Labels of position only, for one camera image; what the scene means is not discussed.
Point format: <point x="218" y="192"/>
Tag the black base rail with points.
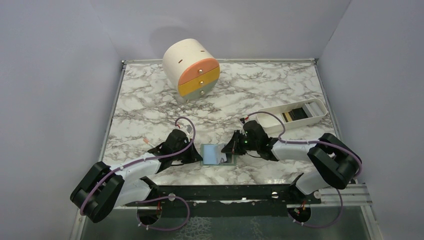
<point x="179" y="201"/>

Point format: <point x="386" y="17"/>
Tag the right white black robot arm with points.
<point x="335" y="164"/>

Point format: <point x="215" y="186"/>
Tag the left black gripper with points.
<point x="194" y="156"/>

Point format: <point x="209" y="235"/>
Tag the green card holder wallet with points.
<point x="210" y="152"/>

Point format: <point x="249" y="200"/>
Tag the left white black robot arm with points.
<point x="105" y="187"/>

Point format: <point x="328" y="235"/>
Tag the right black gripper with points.
<point x="231" y="148"/>

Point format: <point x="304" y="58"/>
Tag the white plastic tray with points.
<point x="271" y="119"/>

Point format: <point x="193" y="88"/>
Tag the silver VIP credit card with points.
<point x="221" y="159"/>

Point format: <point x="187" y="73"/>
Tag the round cream drawer cabinet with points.
<point x="191" y="69"/>

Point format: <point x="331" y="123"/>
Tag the small white orange stick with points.
<point x="147" y="141"/>

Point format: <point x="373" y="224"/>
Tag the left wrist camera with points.
<point x="188" y="129"/>

